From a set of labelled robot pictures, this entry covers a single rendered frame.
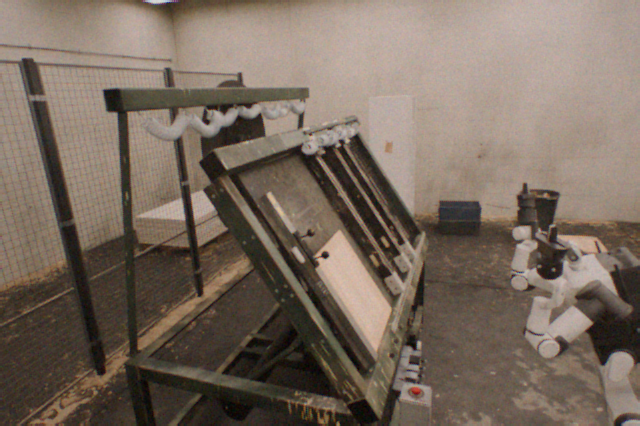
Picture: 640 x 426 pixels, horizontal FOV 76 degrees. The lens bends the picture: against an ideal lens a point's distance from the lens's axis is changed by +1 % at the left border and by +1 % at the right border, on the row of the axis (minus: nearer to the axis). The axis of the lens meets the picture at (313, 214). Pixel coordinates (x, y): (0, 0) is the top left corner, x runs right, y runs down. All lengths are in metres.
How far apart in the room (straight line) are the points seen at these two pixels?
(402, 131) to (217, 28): 4.27
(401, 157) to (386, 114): 0.63
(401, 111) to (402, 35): 1.80
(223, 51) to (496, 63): 4.77
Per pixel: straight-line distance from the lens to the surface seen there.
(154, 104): 2.08
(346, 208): 2.53
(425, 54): 7.23
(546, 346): 1.89
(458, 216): 6.41
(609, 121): 7.48
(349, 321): 1.99
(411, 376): 2.23
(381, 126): 5.90
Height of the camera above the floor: 2.13
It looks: 16 degrees down
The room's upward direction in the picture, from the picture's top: 3 degrees counter-clockwise
